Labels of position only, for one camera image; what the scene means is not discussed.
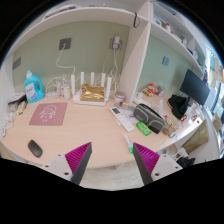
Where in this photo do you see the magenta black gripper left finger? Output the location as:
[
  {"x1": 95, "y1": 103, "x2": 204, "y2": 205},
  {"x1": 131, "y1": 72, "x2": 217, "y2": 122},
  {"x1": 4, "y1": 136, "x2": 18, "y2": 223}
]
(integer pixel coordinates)
[{"x1": 42, "y1": 141, "x2": 93, "y2": 186}]

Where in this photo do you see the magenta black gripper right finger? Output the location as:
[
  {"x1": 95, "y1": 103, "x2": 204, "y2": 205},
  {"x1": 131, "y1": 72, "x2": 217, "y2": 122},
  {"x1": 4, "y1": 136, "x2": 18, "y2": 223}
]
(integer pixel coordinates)
[{"x1": 132, "y1": 142, "x2": 183, "y2": 186}]

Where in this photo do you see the black computer mouse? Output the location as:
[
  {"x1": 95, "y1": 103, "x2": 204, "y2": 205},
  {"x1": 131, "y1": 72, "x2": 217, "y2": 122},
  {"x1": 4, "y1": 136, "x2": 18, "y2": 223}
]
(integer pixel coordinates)
[{"x1": 28, "y1": 140, "x2": 43, "y2": 158}]

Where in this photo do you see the pink mouse pad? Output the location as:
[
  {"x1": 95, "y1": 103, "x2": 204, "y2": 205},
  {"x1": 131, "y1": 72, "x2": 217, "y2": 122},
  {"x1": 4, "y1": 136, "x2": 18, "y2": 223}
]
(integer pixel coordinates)
[{"x1": 29, "y1": 102, "x2": 68, "y2": 126}]

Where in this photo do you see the small white green tube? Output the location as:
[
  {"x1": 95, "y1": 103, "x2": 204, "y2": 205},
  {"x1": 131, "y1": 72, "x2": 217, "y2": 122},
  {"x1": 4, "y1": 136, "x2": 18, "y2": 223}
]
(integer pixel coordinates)
[{"x1": 124, "y1": 135, "x2": 133, "y2": 154}]

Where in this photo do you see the green packet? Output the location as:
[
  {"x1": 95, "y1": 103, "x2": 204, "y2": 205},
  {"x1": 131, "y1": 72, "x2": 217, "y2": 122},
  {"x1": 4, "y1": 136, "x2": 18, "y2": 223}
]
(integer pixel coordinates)
[{"x1": 136, "y1": 122, "x2": 151, "y2": 136}]

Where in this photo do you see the white remote control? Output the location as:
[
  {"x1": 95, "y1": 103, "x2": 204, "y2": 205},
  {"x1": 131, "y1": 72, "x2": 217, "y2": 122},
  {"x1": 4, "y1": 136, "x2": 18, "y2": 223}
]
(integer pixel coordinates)
[{"x1": 110, "y1": 107, "x2": 135, "y2": 132}]

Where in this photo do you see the grey pencil case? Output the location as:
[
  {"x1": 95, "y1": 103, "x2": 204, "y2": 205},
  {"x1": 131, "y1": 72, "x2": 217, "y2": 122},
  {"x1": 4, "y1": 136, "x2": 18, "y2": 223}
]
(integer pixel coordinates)
[{"x1": 133, "y1": 103, "x2": 165, "y2": 134}]

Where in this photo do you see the black bag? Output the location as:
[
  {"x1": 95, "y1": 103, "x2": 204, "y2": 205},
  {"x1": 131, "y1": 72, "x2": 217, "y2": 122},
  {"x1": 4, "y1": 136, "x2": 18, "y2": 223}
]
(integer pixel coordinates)
[{"x1": 167, "y1": 95, "x2": 190, "y2": 119}]

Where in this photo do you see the gold foil bag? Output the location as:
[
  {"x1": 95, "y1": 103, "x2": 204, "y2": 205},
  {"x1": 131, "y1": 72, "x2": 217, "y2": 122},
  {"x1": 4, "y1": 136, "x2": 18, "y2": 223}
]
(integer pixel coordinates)
[{"x1": 80, "y1": 84, "x2": 105, "y2": 102}]

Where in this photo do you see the clear spray bottle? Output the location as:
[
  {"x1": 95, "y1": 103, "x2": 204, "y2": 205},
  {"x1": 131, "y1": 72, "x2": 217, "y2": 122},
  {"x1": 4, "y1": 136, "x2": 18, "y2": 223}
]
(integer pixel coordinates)
[{"x1": 61, "y1": 77, "x2": 71, "y2": 100}]

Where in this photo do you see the grey round jar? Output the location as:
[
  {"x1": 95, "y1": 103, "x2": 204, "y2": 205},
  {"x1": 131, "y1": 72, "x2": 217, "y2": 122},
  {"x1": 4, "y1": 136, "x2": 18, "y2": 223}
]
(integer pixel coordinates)
[{"x1": 114, "y1": 92, "x2": 126, "y2": 106}]

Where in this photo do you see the red toy figure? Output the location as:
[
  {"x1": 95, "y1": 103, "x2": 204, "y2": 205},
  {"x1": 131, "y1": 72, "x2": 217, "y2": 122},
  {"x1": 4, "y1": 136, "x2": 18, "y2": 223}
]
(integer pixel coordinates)
[{"x1": 147, "y1": 83, "x2": 156, "y2": 94}]

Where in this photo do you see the white wifi router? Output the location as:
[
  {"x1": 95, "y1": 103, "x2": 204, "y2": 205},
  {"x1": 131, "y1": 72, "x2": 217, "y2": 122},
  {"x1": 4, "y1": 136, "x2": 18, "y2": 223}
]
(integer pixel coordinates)
[{"x1": 71, "y1": 72, "x2": 112, "y2": 106}]

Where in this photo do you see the blue detergent bottle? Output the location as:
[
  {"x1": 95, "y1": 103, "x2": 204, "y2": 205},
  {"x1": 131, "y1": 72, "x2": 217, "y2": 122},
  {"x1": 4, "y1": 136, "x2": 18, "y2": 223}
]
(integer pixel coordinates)
[{"x1": 24, "y1": 70, "x2": 44, "y2": 103}]

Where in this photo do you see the black computer monitor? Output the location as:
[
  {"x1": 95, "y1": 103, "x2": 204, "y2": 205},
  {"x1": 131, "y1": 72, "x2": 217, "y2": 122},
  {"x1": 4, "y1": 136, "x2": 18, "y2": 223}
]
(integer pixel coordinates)
[{"x1": 180, "y1": 70, "x2": 210, "y2": 105}]

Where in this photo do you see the white power adapter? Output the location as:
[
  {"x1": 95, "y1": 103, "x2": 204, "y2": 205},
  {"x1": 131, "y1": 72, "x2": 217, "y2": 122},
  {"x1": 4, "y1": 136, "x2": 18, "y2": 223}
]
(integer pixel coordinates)
[{"x1": 112, "y1": 35, "x2": 120, "y2": 50}]

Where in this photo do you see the white shelf divider panel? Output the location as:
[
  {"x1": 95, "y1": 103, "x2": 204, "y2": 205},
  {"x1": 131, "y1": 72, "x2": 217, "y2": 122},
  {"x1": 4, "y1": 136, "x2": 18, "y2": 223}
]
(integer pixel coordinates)
[{"x1": 119, "y1": 22, "x2": 151, "y2": 103}]

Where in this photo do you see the white wire basket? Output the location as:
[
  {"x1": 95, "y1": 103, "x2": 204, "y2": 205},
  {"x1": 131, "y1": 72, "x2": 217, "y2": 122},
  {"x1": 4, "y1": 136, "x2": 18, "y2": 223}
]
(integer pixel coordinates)
[{"x1": 45, "y1": 77, "x2": 61, "y2": 98}]

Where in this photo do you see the white cable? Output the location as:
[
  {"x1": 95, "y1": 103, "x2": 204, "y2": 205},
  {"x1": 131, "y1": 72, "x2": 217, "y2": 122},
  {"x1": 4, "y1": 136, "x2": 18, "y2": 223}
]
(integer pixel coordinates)
[{"x1": 55, "y1": 45, "x2": 77, "y2": 78}]

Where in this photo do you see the grey wall socket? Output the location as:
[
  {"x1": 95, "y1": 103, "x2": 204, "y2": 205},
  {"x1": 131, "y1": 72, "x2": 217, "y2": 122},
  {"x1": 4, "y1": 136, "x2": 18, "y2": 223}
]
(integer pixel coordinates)
[{"x1": 59, "y1": 38, "x2": 71, "y2": 50}]

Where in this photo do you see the black cable loop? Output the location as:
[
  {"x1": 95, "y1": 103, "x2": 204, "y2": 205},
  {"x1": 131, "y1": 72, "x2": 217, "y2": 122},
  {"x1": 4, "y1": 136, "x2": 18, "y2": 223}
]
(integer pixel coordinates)
[{"x1": 132, "y1": 12, "x2": 141, "y2": 29}]

